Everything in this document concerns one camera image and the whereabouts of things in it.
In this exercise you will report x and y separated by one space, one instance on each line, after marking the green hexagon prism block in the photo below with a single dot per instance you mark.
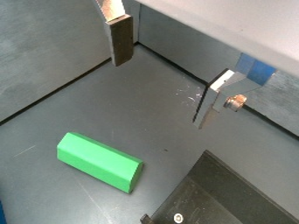
101 161

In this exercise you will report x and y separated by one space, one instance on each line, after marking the black curved holder stand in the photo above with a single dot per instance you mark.
216 196

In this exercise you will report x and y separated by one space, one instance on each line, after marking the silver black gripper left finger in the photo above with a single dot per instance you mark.
119 28

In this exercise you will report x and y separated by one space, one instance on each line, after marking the blue foam shape board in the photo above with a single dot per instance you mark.
2 215

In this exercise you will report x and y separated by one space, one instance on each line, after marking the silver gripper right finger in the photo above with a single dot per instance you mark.
224 94

